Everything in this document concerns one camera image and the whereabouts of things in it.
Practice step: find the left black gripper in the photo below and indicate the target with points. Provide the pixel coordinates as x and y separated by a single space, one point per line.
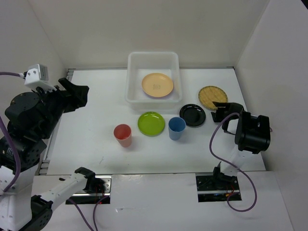
76 95

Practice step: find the clear plastic bin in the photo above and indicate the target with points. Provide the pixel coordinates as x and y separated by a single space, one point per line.
143 63

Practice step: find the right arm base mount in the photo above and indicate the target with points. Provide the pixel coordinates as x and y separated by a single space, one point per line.
209 190

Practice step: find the orange plastic plate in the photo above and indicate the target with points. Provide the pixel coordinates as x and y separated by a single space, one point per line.
157 84

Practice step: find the black plastic plate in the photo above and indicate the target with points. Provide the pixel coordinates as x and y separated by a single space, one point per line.
193 115

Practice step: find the red plastic cup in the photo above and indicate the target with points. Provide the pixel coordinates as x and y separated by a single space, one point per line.
123 135

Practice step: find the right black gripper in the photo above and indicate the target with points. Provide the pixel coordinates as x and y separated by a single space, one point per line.
217 116

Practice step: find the round woven bamboo coaster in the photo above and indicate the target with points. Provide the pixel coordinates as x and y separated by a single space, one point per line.
209 94

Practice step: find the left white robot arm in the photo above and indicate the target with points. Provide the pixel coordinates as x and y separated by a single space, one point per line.
32 118

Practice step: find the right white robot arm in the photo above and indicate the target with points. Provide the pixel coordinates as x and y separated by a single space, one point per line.
252 136

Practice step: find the green plastic plate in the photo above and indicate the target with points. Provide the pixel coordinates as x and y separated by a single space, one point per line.
151 124

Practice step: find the blue plastic cup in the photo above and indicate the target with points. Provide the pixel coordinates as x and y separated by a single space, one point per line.
176 127

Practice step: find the purple plastic plate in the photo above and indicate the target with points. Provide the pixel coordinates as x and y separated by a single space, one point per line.
158 98

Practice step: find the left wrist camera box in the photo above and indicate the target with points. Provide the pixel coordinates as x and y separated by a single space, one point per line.
37 76

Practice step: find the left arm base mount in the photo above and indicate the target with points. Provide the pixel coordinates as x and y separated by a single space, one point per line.
102 190

